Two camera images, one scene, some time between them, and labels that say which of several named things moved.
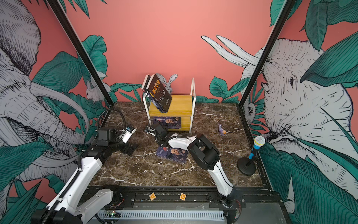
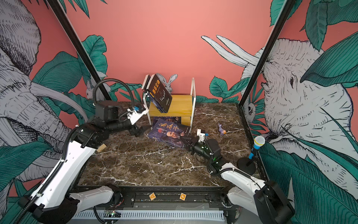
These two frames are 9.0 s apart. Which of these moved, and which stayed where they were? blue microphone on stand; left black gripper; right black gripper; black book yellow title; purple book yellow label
Moved: left black gripper; right black gripper
Stayed: blue microphone on stand; black book yellow title; purple book yellow label
